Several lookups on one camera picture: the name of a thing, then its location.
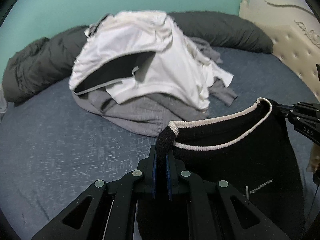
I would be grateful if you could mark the cream tufted headboard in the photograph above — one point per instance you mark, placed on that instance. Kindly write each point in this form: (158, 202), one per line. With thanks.
(294, 31)

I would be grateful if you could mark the light grey blanket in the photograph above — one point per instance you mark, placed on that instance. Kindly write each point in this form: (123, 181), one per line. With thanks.
(3, 103)

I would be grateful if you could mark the blue patterned bed sheet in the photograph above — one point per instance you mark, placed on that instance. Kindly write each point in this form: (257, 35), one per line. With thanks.
(52, 150)

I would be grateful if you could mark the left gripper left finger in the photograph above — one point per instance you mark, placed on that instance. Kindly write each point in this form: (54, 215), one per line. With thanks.
(105, 210)

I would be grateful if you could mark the white garment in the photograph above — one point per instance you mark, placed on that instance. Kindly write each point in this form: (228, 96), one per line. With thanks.
(136, 53)

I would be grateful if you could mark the grey sweatshirt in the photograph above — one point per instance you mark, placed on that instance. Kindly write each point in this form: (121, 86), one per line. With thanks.
(145, 115)

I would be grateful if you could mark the person's right hand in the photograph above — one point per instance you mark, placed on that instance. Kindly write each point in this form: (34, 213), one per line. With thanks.
(314, 159)

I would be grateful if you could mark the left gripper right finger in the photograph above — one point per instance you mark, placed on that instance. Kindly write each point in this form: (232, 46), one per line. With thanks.
(204, 210)

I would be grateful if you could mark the black sweater white trim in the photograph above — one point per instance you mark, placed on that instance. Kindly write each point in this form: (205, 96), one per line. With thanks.
(250, 150)

